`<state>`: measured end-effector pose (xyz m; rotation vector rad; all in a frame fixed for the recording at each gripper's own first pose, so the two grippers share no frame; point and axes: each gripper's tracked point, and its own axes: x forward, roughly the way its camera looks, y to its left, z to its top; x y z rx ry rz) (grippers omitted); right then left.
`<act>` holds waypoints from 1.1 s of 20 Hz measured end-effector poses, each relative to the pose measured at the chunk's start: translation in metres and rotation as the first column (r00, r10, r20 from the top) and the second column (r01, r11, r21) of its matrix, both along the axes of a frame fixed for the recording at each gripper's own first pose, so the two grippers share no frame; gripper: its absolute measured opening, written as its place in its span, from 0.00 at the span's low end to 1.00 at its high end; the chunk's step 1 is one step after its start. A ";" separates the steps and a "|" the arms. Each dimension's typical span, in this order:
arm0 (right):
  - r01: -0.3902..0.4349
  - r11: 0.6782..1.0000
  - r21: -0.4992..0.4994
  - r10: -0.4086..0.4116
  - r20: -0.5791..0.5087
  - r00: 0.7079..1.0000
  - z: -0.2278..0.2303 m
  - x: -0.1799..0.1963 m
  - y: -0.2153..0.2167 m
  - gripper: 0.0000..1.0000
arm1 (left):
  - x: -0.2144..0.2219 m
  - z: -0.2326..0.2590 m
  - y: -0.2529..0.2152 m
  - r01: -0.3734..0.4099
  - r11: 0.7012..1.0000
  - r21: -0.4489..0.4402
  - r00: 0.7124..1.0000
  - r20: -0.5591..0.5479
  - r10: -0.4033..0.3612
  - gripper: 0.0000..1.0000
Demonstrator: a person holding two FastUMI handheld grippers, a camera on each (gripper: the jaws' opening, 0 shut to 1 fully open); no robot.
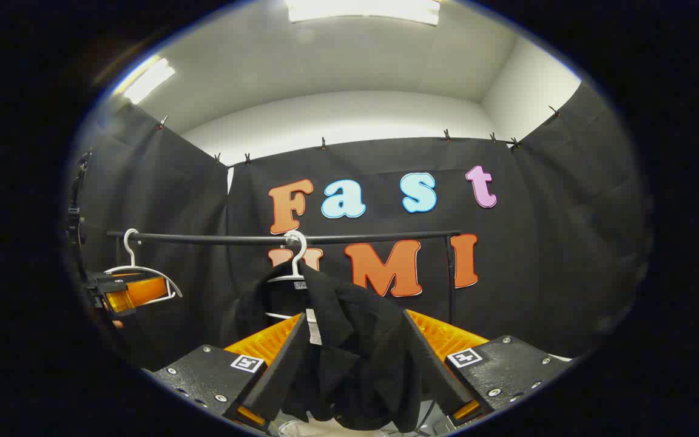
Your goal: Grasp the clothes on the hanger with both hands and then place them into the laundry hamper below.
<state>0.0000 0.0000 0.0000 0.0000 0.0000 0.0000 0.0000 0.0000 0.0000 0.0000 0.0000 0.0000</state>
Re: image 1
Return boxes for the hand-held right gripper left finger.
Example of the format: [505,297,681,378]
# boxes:
[154,312,309,432]

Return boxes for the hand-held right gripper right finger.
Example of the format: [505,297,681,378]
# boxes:
[403,310,572,427]

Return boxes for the white laundry hamper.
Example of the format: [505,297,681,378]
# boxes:
[274,401,447,437]

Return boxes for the black knit garment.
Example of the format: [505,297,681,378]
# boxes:
[233,260,426,433]

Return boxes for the white clothes hanger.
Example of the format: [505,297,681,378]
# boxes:
[103,228,184,305]
[263,229,309,321]

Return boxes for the black clothes rack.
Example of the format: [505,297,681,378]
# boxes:
[107,229,463,325]

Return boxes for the black backdrop cloth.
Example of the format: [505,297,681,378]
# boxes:
[67,82,653,371]

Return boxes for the narrow ceiling light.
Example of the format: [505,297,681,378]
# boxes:
[121,57,177,105]

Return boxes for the row of black cloth clips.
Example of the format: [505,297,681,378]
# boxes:
[158,106,559,166]

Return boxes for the large rectangular ceiling light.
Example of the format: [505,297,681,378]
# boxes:
[285,0,442,26]

